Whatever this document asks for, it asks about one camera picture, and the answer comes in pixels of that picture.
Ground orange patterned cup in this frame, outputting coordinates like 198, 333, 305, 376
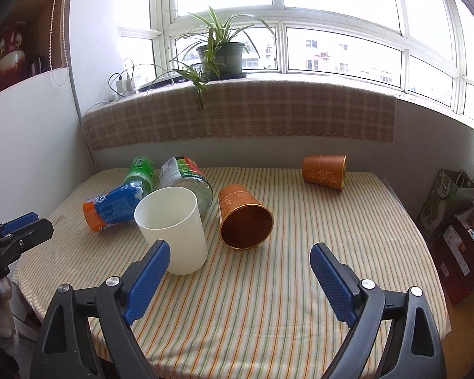
302, 155, 347, 192
218, 184, 274, 252

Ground white charger cable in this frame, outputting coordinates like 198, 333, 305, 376
108, 57, 174, 99

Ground wall poster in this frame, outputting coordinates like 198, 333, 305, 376
0, 21, 29, 95

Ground white plastic cup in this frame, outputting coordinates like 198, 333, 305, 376
134, 187, 208, 275

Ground blue and orange bottle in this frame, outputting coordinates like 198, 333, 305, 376
83, 180, 149, 233

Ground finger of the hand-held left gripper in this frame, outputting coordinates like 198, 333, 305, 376
0, 217, 55, 263
0, 212, 40, 241

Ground white charger plug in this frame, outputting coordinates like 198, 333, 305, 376
116, 78, 137, 97

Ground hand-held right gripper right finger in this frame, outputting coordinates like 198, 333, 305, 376
310, 242, 447, 379

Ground white window frame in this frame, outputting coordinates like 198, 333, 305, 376
118, 0, 474, 132

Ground glass jar with label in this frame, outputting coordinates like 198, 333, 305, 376
159, 157, 214, 220

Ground black flat device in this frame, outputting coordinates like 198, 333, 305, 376
138, 73, 191, 92

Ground person's left forearm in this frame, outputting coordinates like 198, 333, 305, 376
0, 276, 18, 350

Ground green plastic bottle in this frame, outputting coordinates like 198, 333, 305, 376
122, 156, 155, 194

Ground checked cloth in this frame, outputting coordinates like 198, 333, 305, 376
81, 78, 398, 151

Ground potted spider plant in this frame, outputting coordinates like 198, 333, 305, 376
148, 6, 279, 115

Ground striped tablecloth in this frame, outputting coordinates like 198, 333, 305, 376
12, 166, 453, 379

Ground green paper bag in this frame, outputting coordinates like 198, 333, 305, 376
416, 169, 474, 241

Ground white bead cord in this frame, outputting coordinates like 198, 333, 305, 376
48, 0, 72, 86

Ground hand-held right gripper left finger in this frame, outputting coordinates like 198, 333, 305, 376
29, 239, 171, 379

